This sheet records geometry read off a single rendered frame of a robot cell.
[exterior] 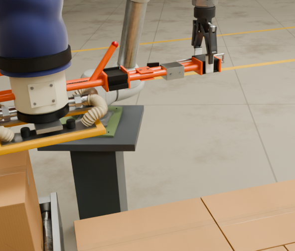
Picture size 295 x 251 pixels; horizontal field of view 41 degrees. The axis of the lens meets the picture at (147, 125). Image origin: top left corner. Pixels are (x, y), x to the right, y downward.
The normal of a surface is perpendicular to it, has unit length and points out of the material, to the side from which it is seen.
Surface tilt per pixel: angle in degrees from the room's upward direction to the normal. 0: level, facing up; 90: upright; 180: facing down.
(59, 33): 79
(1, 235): 90
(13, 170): 0
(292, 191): 0
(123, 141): 0
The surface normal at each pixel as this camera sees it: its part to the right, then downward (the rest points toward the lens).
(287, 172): -0.04, -0.90
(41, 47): 0.46, 0.53
